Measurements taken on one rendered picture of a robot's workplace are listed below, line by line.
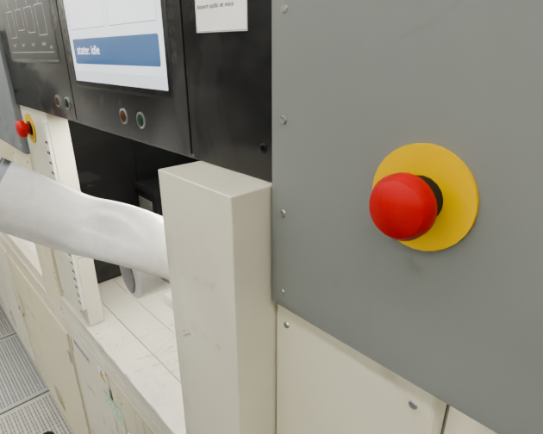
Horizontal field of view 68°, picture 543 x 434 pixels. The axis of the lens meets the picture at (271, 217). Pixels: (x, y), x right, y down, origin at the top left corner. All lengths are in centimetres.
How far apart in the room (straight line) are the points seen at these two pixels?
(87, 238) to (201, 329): 22
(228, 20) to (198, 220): 18
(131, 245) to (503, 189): 44
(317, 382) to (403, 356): 12
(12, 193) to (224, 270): 32
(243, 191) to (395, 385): 20
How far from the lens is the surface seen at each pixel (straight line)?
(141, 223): 56
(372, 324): 33
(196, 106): 44
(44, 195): 60
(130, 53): 55
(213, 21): 41
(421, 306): 30
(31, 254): 167
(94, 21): 64
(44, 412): 229
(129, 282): 66
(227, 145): 40
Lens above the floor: 151
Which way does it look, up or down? 22 degrees down
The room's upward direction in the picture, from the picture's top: straight up
